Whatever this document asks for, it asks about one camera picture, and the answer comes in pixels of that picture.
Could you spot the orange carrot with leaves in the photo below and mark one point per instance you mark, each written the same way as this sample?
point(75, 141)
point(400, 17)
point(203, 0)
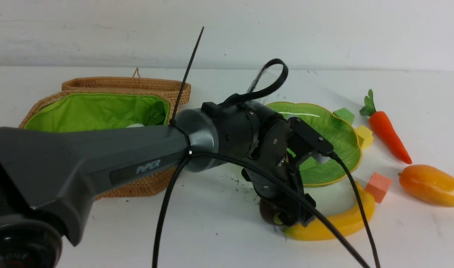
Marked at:
point(383, 129)

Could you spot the orange yellow mango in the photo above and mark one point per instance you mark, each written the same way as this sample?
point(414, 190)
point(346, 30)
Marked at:
point(428, 184)

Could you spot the yellow banana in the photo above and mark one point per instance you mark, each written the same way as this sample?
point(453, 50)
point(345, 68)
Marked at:
point(347, 222)

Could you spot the white radish with leaves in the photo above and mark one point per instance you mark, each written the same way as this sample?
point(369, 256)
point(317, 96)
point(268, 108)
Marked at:
point(135, 125)

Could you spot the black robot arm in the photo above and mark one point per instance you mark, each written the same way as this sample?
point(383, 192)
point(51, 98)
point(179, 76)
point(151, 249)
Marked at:
point(49, 181)

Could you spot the woven rattan basket green lining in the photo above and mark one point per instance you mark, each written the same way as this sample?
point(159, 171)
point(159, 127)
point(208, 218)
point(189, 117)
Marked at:
point(83, 111)

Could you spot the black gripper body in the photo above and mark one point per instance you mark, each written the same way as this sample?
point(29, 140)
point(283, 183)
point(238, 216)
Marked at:
point(269, 154)

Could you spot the dark purple mangosteen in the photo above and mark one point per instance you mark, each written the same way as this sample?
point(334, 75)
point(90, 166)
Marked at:
point(270, 213)

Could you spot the yellow foam cube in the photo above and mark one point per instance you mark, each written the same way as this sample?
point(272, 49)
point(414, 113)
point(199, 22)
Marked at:
point(365, 137)

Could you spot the green leaf-shaped glass plate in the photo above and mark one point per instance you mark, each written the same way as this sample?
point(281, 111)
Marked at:
point(338, 132)

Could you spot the green foam cube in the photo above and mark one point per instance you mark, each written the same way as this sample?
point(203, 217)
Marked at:
point(345, 115)

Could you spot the orange foam cube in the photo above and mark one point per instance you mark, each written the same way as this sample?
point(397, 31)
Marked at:
point(378, 186)

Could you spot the black cable tie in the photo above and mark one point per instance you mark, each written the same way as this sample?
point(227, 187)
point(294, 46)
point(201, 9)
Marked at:
point(183, 83)

